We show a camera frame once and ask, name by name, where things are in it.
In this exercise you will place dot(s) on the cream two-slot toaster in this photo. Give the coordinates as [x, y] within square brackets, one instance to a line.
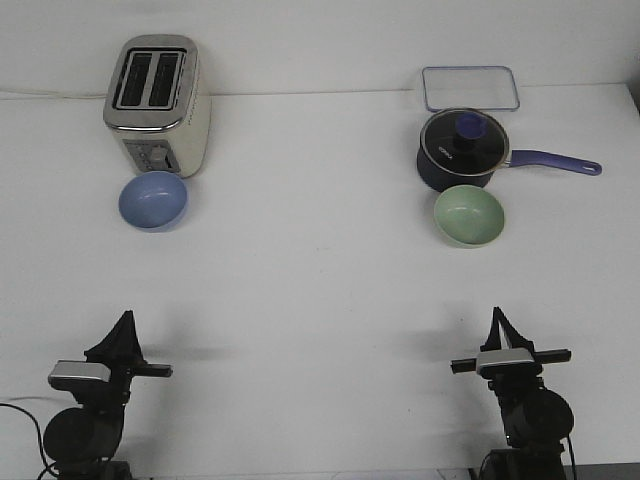
[156, 107]

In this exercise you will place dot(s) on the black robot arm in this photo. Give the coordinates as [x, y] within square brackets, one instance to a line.
[535, 419]
[83, 440]

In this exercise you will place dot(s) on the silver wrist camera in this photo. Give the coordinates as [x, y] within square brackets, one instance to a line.
[490, 362]
[68, 375]

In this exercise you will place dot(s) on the clear rectangular container lid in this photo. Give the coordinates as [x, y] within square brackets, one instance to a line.
[486, 88]

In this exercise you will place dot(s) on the blue bowl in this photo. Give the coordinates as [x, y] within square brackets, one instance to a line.
[155, 201]

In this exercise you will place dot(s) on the glass pot lid blue knob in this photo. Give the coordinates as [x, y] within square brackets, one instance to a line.
[465, 142]

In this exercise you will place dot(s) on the green bowl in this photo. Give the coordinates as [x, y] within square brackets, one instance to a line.
[468, 216]

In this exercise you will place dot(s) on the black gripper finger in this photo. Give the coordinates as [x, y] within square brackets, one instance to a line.
[120, 344]
[502, 329]

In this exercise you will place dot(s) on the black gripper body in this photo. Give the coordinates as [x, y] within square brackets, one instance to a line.
[512, 376]
[122, 374]

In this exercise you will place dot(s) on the dark blue saucepan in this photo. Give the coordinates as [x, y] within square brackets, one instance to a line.
[445, 171]

